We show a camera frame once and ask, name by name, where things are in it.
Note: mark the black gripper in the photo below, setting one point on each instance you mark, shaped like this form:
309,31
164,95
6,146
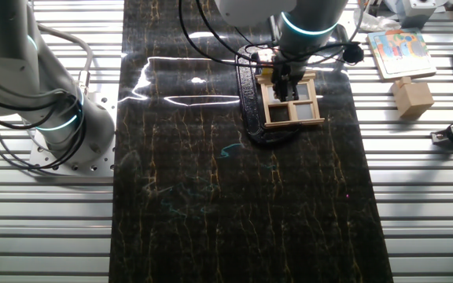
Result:
287,74

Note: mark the wooden four-slot tray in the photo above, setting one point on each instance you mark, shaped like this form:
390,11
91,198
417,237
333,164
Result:
291,118

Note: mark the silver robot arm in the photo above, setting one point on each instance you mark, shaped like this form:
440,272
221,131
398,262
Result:
14,78

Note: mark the black C-clamp with steel screw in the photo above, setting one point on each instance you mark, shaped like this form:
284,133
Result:
248,98

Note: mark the orange and white puzzle cube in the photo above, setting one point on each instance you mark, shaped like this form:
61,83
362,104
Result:
266,59

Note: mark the crumpled white plastic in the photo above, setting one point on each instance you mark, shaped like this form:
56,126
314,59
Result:
372,23

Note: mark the colourful picture puzzle board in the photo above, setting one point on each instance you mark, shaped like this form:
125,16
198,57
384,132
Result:
401,53

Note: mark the beige wooden block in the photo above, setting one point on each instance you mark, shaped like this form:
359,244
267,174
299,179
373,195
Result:
413,100

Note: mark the grey control box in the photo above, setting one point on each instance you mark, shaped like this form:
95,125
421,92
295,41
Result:
415,9

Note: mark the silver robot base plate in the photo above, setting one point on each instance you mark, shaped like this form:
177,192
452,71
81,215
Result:
100,165

